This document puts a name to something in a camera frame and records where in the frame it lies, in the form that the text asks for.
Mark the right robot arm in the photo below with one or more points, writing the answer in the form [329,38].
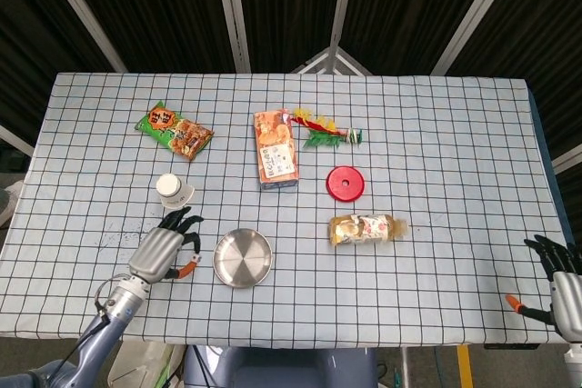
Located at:
[574,365]

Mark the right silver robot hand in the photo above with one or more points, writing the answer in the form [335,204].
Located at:
[568,306]

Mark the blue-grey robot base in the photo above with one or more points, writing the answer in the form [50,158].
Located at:
[282,367]

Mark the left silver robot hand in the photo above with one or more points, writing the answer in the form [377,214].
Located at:
[157,251]

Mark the colourful feather shuttlecock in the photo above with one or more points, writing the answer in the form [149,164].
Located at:
[323,138]

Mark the white paper cup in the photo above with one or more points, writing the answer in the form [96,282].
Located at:
[176,195]

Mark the silver metal plate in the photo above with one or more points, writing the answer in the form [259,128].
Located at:
[243,258]

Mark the white aluminium frame bar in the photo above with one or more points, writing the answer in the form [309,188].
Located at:
[16,139]
[568,158]

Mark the red plastic disc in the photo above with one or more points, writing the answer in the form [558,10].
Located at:
[338,188]

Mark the orange biscuit box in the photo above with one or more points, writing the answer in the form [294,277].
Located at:
[276,152]

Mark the green snack bag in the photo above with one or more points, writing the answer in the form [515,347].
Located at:
[175,131]

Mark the blue checkered tablecloth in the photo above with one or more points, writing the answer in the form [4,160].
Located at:
[454,133]

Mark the yellow tea bottle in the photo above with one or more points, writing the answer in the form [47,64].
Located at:
[364,229]

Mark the white triangular frame brace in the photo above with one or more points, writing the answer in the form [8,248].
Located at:
[318,61]

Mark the white plastic bag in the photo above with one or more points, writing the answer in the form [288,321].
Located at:
[145,365]

